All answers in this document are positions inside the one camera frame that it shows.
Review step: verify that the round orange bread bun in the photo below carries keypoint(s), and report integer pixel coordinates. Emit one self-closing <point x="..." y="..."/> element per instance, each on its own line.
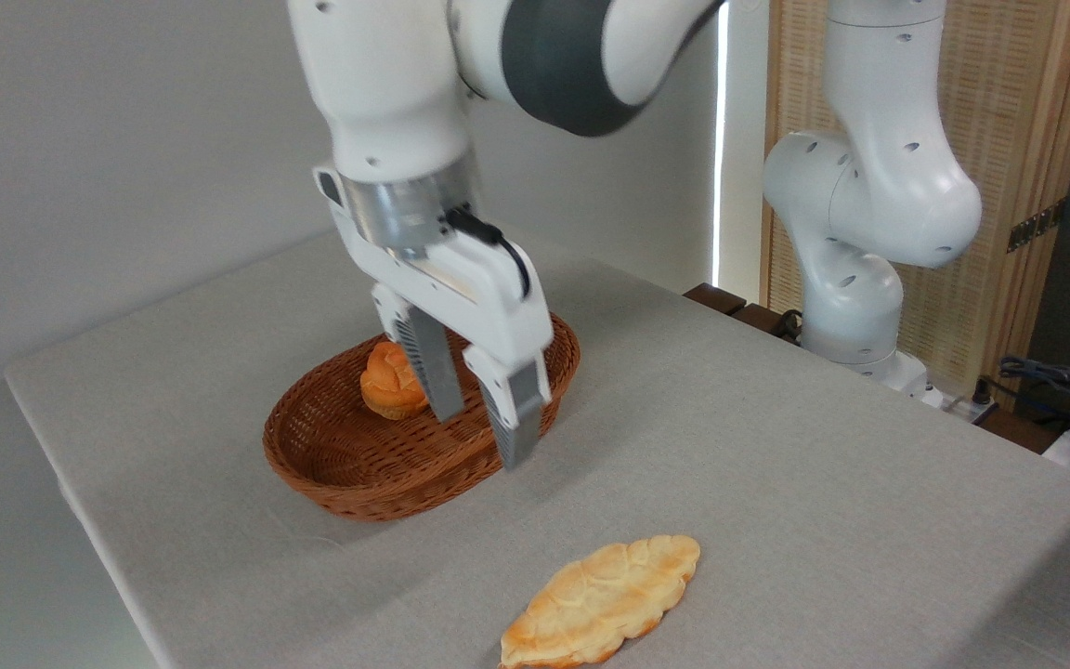
<point x="388" y="383"/>

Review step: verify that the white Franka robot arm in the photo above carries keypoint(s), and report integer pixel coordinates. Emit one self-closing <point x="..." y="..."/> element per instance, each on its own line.
<point x="869" y="186"/>

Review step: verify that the brown wicker basket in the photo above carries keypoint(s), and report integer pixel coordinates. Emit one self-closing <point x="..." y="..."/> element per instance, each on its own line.
<point x="358" y="465"/>

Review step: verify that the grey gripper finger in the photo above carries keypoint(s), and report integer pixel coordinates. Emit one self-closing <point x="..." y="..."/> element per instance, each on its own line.
<point x="433" y="367"/>
<point x="518" y="409"/>

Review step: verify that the leaf-shaped bread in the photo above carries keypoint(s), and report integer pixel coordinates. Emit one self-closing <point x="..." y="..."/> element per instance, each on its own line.
<point x="595" y="599"/>

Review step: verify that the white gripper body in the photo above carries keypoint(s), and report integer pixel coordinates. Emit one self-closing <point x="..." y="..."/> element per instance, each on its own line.
<point x="470" y="293"/>

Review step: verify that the grey tablecloth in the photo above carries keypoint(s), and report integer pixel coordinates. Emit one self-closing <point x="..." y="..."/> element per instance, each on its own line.
<point x="776" y="483"/>

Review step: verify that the dark wooden board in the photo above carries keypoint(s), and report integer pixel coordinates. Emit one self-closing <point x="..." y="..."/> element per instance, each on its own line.
<point x="713" y="297"/>

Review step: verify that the black screen hinge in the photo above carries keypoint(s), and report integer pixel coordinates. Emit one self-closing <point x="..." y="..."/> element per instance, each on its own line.
<point x="1037" y="226"/>

